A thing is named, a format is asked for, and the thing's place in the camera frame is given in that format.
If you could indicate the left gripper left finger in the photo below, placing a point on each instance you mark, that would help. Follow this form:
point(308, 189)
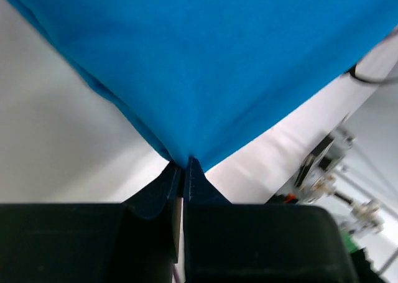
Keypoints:
point(132, 241)

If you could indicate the blue t shirt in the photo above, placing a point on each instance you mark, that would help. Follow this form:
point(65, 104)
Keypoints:
point(202, 78)

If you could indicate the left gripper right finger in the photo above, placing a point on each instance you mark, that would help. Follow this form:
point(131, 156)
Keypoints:
point(226, 242)

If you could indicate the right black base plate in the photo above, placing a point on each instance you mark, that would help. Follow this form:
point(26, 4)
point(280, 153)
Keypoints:
point(315, 180)

